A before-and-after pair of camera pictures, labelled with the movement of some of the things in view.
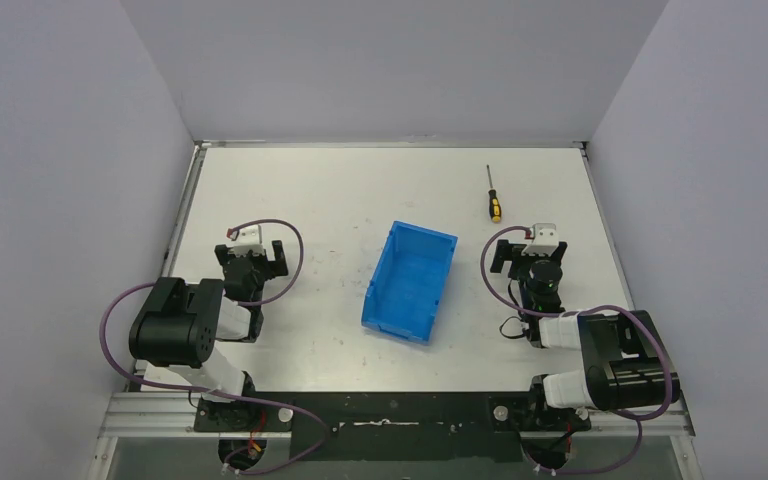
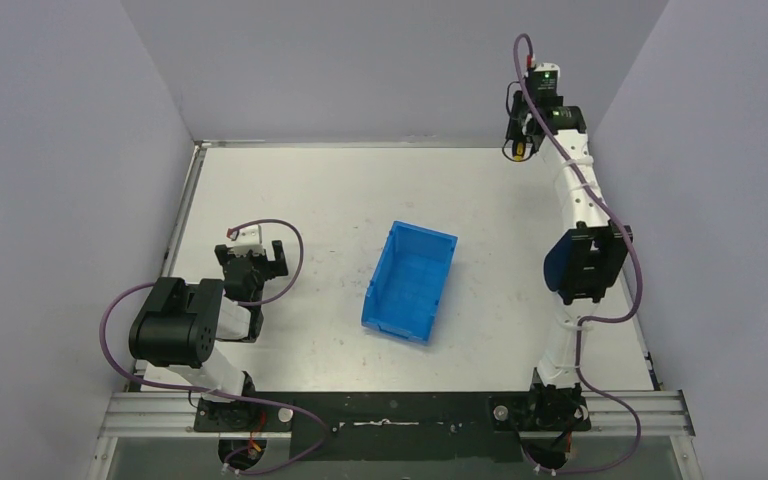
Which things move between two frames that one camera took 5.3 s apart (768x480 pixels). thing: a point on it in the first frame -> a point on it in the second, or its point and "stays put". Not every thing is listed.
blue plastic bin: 407,284 stays put
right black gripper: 503,254 -> 515,133
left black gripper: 251,262 stays put
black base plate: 394,427 stays put
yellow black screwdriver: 495,205 -> 519,151
